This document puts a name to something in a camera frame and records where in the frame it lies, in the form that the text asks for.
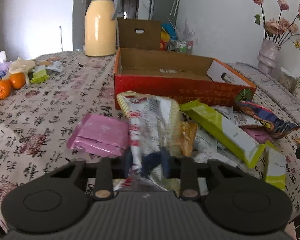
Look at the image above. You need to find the pink snack packet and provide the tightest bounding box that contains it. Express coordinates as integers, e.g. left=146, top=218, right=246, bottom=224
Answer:
left=66, top=114, right=129, bottom=158

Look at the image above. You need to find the patterned calligraphy tablecloth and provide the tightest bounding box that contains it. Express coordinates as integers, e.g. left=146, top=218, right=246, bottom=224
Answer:
left=0, top=51, right=300, bottom=228

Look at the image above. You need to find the orange mandarin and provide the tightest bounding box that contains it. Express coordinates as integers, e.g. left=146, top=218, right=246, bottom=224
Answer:
left=0, top=80, right=12, bottom=100
left=8, top=73, right=26, bottom=89

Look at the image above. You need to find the yellow thermos jug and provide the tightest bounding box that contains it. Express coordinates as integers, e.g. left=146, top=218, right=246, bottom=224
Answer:
left=84, top=0, right=121, bottom=57

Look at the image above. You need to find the clear storage jar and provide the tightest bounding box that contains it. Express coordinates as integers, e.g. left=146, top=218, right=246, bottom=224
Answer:
left=278, top=67, right=297, bottom=93

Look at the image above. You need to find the dried pink roses bouquet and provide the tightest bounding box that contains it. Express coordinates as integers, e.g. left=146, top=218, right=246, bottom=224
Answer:
left=252, top=0, right=300, bottom=49

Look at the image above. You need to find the grey folded blanket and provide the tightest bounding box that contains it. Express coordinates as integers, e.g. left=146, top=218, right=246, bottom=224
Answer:
left=228, top=62, right=300, bottom=126

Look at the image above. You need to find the pink ribbed flower vase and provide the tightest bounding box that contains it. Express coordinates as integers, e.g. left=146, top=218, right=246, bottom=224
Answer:
left=257, top=38, right=280, bottom=75

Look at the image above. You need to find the green packet near oranges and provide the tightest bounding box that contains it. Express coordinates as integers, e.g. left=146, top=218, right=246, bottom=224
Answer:
left=30, top=69, right=50, bottom=83

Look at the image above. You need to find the orange mandarin back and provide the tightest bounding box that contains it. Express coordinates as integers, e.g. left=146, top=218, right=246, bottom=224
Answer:
left=8, top=73, right=26, bottom=89

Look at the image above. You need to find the dark blue orange snack bag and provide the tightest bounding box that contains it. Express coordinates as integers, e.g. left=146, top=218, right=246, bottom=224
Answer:
left=235, top=100, right=300, bottom=139

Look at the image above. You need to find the orange mandarin front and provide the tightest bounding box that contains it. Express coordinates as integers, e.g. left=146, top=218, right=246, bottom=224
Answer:
left=0, top=80, right=12, bottom=100

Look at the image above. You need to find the small green white snack packet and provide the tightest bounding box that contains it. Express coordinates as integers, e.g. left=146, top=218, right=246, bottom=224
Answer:
left=264, top=141, right=286, bottom=191

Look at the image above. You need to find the large white red snack bag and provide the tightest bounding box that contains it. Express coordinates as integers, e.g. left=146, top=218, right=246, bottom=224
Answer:
left=116, top=91, right=181, bottom=192

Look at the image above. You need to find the grey refrigerator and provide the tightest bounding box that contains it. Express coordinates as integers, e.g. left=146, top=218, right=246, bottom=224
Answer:
left=148, top=0, right=180, bottom=25

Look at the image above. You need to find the red orange cardboard box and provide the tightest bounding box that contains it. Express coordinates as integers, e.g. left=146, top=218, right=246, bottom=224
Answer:
left=114, top=48, right=256, bottom=107

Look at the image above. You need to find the long green white snack box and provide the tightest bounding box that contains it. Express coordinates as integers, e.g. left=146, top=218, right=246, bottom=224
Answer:
left=180, top=100, right=266, bottom=168

